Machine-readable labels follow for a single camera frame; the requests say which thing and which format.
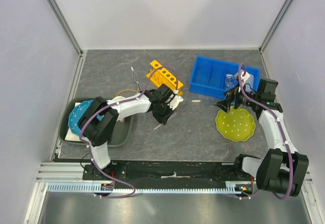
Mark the dark green tray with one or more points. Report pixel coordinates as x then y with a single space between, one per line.
120 134

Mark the clear glass beaker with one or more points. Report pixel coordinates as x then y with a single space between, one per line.
230 82

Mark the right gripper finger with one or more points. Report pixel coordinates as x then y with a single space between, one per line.
225 104
231 94

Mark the metal crucible tongs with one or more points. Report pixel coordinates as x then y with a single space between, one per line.
135 78

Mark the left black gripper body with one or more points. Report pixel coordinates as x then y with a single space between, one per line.
164 105

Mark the blue dotted plate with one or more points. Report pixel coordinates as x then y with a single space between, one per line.
76 114

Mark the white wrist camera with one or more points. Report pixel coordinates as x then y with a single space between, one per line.
174 100
244 76

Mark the yellow test tube rack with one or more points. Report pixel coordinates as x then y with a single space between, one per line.
164 76

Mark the green dotted plate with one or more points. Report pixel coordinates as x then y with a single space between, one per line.
238 125

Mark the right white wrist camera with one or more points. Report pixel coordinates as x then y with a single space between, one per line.
244 76

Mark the white cup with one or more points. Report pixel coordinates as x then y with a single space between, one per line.
118 98

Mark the blue plastic bin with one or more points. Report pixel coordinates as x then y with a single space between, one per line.
208 76

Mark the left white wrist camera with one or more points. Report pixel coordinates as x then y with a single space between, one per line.
174 100

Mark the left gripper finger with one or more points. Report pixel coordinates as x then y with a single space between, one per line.
168 113
159 114

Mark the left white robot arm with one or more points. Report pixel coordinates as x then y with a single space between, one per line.
97 123

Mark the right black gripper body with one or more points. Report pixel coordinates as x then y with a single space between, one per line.
241 98

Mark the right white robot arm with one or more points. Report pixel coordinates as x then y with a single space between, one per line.
283 169

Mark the plastic wash bottle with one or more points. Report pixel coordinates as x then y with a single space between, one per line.
250 81

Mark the slotted cable duct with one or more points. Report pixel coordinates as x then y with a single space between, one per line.
100 188

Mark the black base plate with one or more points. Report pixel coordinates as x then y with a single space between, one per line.
177 174

